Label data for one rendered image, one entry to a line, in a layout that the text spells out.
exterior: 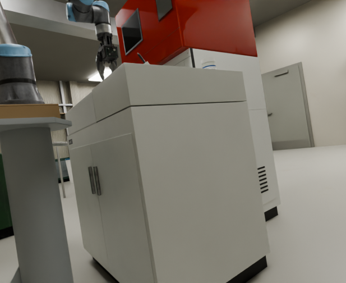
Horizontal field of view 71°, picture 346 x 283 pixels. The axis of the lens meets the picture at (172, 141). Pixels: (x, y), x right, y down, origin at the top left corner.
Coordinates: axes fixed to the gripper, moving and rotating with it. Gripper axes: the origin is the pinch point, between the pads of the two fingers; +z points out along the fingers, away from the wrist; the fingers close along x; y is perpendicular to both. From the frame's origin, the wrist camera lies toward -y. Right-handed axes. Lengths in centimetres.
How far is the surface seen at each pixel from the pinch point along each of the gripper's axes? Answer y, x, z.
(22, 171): 20, -42, 36
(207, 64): 29.5, 39.3, -1.2
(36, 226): 21, -41, 55
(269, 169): 9, 113, 67
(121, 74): 37.4, -10.8, 8.0
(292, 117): -211, 581, 31
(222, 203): 43, 25, 62
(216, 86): 40, 32, 12
